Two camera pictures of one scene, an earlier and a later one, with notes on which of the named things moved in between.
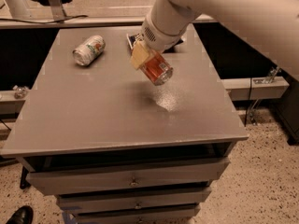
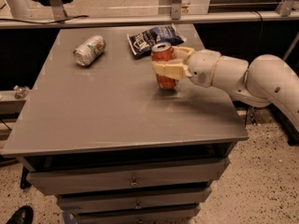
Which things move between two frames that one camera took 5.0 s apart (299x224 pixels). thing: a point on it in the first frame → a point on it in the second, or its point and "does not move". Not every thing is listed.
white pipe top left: [16, 2] does not move
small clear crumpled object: [20, 91] does not move
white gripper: [156, 38] → [204, 66]
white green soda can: [89, 50] does not move
